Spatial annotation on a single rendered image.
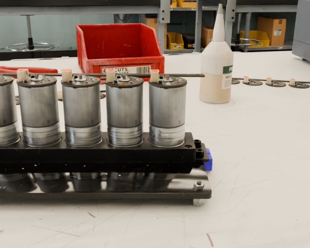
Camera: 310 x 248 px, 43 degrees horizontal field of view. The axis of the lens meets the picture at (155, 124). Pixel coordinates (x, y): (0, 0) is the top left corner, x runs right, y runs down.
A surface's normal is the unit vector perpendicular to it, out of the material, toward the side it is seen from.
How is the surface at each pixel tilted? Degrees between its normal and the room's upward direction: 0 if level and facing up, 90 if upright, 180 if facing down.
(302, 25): 90
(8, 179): 0
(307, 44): 90
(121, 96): 90
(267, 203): 0
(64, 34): 90
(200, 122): 0
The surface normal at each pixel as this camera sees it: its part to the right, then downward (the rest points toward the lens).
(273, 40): 0.31, 0.33
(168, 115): 0.06, 0.35
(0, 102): 0.55, 0.29
